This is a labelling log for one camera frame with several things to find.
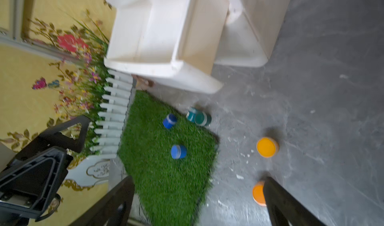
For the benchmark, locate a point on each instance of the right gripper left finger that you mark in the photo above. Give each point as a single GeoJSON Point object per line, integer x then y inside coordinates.
{"type": "Point", "coordinates": [111, 210]}

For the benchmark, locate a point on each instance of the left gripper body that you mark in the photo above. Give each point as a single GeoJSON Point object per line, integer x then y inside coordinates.
{"type": "Point", "coordinates": [29, 186]}

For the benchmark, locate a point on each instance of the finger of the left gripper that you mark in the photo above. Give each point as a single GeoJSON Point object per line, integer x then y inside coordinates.
{"type": "Point", "coordinates": [70, 135]}

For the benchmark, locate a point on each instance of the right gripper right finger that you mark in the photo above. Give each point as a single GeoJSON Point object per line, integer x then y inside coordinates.
{"type": "Point", "coordinates": [284, 209]}

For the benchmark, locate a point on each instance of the blue paint can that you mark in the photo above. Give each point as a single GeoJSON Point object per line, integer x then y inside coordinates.
{"type": "Point", "coordinates": [170, 121]}
{"type": "Point", "coordinates": [178, 152]}

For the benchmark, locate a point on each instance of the green paint can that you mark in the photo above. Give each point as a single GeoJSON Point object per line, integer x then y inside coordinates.
{"type": "Point", "coordinates": [202, 119]}
{"type": "Point", "coordinates": [191, 114]}

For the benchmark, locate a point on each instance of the white three-drawer cabinet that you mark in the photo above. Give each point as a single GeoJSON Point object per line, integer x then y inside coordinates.
{"type": "Point", "coordinates": [177, 42]}

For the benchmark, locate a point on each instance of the white fence flower planter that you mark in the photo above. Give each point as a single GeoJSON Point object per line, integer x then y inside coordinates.
{"type": "Point", "coordinates": [80, 86]}

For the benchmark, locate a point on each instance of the green artificial grass mat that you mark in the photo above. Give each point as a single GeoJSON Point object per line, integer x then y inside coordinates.
{"type": "Point", "coordinates": [170, 191]}

